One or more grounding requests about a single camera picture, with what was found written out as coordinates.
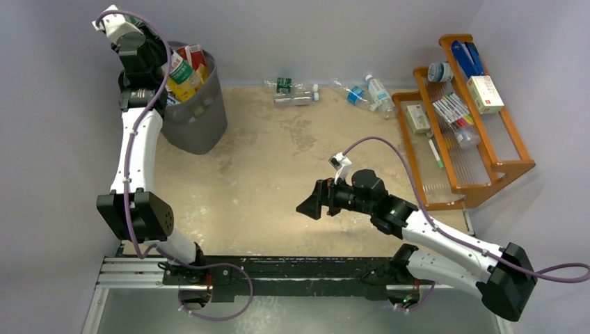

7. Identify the amber tea bottle red label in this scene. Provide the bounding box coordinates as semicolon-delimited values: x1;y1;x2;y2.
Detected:
177;44;209;83

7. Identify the grey mesh waste bin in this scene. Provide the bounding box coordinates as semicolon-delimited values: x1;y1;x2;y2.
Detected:
161;51;228;155

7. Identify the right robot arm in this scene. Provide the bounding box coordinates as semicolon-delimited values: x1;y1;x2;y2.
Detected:
296;169;537;322

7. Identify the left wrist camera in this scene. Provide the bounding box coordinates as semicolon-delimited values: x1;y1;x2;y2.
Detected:
92;13;141;45

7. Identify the small clear jar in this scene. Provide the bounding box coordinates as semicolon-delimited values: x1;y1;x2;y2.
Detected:
454;125;481;149

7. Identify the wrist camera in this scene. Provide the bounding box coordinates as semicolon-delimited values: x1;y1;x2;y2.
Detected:
92;13;141;45
328;152;352;184

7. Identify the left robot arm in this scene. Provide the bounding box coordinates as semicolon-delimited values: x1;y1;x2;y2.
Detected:
96;15;207;285

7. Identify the white green marker pen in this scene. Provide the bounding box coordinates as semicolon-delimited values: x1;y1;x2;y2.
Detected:
428;138;445;169

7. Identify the yellow plastic bottle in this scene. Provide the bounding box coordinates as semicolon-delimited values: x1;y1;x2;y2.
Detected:
166;78;196;102

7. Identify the round tape roll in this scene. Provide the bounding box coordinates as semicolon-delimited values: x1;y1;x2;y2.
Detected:
427;62;454;82

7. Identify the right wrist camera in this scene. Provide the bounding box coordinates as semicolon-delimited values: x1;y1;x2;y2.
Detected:
328;152;352;184

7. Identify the white red box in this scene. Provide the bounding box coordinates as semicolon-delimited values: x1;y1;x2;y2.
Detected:
467;75;504;114

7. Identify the blue label water bottle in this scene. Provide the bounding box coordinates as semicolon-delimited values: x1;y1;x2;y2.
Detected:
365;74;396;118

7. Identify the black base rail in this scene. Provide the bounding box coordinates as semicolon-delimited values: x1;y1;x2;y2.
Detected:
95;255;453;305

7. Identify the green white label bottle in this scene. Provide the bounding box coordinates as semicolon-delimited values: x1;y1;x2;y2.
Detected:
161;51;201;91

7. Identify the pack of coloured markers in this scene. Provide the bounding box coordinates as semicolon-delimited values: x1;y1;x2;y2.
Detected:
432;92;474;130

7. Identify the green white small box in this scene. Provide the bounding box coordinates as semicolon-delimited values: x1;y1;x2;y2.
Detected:
406;104;433;137

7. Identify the green label clear bottle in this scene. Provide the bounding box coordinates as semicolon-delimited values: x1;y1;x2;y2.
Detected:
262;77;319;94

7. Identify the wooden tiered rack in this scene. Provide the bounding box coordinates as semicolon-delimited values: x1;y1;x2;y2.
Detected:
392;33;536;210

